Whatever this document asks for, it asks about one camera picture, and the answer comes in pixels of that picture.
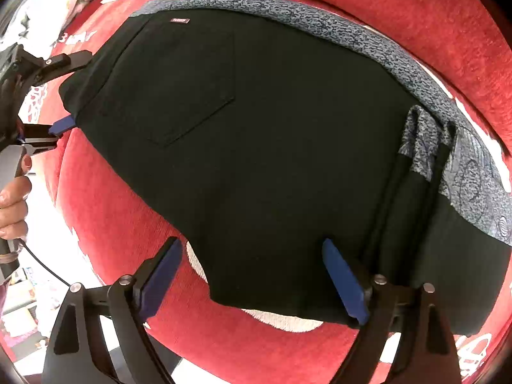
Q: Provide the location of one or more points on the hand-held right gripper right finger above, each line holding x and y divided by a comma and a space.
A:
344, 284

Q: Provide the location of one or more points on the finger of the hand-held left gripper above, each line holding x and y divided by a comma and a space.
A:
60, 64
60, 126

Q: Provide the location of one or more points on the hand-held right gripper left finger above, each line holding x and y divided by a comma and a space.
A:
160, 280

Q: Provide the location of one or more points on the black pants with floral trim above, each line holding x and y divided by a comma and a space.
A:
260, 148

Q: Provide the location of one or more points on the person's left hand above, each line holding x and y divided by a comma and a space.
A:
16, 208

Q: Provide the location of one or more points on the floral quilt with grey lining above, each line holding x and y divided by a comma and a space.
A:
52, 4

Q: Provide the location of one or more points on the red printed blanket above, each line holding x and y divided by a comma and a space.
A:
420, 28

